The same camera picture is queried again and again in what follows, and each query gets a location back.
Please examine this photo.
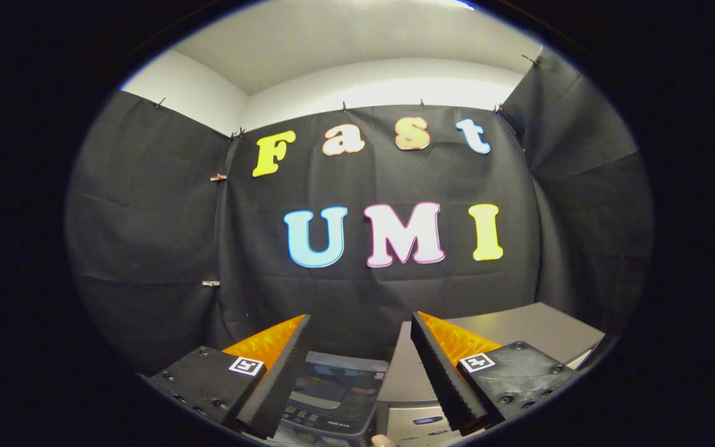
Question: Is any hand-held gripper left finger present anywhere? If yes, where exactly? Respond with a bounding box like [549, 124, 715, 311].
[145, 314, 312, 440]

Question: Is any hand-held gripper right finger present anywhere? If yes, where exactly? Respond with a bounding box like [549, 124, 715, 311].
[410, 312, 582, 436]

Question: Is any small grey washing machine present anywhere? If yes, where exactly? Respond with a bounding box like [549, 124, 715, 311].
[280, 351, 390, 445]

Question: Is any black backdrop cloth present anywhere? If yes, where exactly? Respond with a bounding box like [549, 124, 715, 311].
[66, 47, 653, 373]

